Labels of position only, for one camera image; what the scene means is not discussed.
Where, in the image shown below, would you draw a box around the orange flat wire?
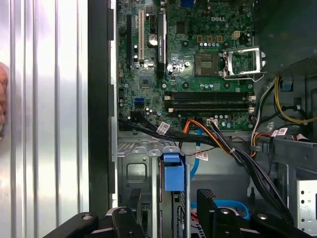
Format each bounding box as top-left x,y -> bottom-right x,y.
182,119 -> 231,154

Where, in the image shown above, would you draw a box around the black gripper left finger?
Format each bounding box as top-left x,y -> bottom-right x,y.
43,188 -> 146,238

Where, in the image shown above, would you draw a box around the hard disk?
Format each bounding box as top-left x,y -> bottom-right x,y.
158,152 -> 190,238

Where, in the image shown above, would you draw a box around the yellow black power cable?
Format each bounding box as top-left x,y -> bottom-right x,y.
273,76 -> 317,124

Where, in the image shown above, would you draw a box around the black cable bundle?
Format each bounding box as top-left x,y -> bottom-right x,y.
118,111 -> 295,224

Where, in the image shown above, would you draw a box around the green motherboard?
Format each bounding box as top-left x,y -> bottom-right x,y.
117,0 -> 256,132

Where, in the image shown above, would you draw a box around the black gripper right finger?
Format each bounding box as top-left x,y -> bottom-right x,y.
197,188 -> 316,238

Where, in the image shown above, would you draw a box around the metal disk bay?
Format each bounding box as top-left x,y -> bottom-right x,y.
116,137 -> 191,238

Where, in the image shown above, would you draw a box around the RAM slot white clips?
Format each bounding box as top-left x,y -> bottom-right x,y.
164,95 -> 256,102
168,106 -> 256,114

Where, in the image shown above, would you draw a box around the person's left hand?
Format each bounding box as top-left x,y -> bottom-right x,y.
0,61 -> 9,142

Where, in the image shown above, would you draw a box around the grey multicolour wire bundle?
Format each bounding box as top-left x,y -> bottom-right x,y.
250,81 -> 276,157

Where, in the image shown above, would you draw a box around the metal socket cover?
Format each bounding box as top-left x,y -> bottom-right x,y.
221,46 -> 267,76

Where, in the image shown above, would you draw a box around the RAM slot black clips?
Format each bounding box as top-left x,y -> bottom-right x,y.
164,91 -> 256,97
168,103 -> 256,108

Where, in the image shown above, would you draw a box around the metal optical drive cage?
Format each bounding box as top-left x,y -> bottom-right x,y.
272,138 -> 317,238

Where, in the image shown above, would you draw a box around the white expansion slot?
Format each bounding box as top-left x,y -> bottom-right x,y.
138,9 -> 145,63

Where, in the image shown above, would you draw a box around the grey power supply unit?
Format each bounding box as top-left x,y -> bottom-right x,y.
252,0 -> 317,75

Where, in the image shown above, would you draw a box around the wire locking lever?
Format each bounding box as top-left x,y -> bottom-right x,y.
222,71 -> 267,82

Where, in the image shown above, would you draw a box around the long black expansion slot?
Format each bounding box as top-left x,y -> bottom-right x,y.
126,14 -> 132,68

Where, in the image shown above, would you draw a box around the black PC case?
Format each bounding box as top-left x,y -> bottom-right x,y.
88,0 -> 317,238

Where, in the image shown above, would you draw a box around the CPU socket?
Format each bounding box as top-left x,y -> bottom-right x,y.
194,52 -> 221,77

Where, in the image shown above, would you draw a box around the blue flat data wire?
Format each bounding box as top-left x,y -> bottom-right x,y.
189,125 -> 249,221

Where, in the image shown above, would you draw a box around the black graphics card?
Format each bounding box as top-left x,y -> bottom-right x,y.
156,12 -> 168,80

